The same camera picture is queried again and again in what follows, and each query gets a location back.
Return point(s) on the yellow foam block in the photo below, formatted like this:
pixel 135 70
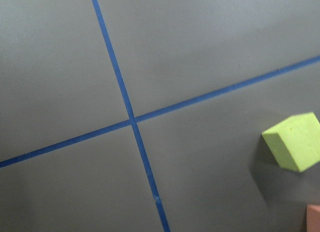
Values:
pixel 295 142

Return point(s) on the orange foam block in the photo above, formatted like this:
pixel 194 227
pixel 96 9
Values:
pixel 313 218

